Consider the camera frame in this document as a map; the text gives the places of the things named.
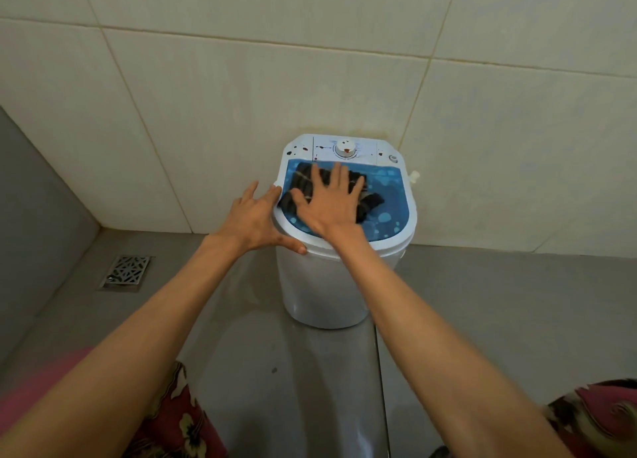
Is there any person's left forearm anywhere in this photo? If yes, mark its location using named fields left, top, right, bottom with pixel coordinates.
left=0, top=233, right=249, bottom=458

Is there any person's right hand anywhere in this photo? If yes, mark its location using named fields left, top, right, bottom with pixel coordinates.
left=290, top=162, right=367, bottom=242

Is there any metal floor drain grate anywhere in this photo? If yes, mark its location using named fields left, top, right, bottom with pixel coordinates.
left=98, top=254, right=154, bottom=290

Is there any white mini washing machine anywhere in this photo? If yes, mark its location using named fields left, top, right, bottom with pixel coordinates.
left=272, top=133, right=421, bottom=330

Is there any black striped cleaning cloth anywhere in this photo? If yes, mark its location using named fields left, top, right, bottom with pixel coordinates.
left=277, top=162, right=385, bottom=225

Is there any red floral garment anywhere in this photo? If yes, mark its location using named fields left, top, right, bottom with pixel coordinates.
left=0, top=348, right=637, bottom=458

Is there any person's right forearm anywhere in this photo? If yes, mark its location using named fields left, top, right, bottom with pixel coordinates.
left=320, top=226, right=573, bottom=458

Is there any person's left hand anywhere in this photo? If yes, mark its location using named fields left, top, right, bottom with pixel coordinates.
left=206, top=181, right=308, bottom=256

